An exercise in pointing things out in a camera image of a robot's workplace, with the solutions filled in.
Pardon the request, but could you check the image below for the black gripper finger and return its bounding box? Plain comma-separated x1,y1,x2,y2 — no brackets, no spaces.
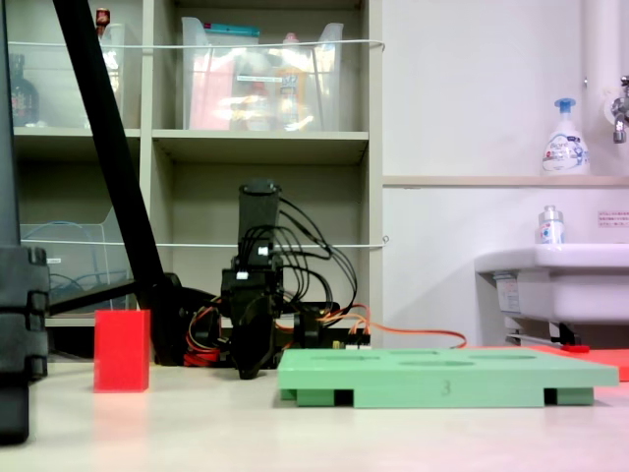
232,294,276,382

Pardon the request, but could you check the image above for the red square block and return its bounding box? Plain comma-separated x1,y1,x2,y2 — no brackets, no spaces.
93,309,151,393

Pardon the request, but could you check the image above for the black table clamp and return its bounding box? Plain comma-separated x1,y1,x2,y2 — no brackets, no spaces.
293,300,341,351

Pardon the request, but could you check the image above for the small circuit board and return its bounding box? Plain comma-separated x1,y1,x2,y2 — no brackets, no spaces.
331,337,372,352

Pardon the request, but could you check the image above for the beige shelf unit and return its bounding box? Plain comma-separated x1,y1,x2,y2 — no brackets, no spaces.
4,0,385,365

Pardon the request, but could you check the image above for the pink folder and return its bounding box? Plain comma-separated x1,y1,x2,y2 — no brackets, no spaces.
189,53,236,131

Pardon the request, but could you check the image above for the large clear plastic bin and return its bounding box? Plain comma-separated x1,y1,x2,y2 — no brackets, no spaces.
180,17,345,133

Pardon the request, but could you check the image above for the green board with holes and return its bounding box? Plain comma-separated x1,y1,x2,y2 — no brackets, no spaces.
277,347,620,409

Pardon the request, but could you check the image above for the pink capped bottle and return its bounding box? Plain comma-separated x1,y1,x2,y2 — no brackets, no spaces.
277,31,310,127

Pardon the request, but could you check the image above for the clear plastic container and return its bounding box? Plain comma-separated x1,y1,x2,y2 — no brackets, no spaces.
7,22,127,131

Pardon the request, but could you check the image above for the dark glass bottle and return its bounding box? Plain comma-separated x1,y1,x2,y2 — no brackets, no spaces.
8,53,40,128

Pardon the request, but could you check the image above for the small clear sanitizer bottle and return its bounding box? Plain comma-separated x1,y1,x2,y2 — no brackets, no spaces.
536,205,565,246

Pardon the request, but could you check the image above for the white sink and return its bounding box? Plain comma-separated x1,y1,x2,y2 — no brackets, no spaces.
474,243,629,345

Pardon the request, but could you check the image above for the white pump soap bottle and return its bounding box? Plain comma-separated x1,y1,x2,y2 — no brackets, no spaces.
540,96,592,177

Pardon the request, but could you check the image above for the red flat mat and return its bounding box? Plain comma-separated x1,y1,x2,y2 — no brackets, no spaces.
466,343,629,383

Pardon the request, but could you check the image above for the chrome faucet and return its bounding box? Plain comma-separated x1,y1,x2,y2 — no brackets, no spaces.
607,75,629,146

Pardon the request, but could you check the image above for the red orange wire bundle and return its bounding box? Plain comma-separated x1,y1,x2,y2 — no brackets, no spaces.
184,293,235,368

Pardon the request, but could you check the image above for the white cord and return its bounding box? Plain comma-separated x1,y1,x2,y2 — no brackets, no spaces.
7,38,386,53
20,235,391,250

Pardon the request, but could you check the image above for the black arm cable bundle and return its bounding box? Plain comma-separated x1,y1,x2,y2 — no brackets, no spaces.
272,196,358,316

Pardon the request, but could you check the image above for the orange cable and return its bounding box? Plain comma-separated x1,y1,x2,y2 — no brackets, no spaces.
274,303,468,351

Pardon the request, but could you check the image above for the clear box with blue cables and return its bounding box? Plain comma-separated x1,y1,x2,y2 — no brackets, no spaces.
19,206,137,319

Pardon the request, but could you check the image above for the dark grey post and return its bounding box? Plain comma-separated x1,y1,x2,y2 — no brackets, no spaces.
0,0,23,248

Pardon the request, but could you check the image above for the red printed wall notice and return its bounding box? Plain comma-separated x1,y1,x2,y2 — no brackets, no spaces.
597,209,629,229

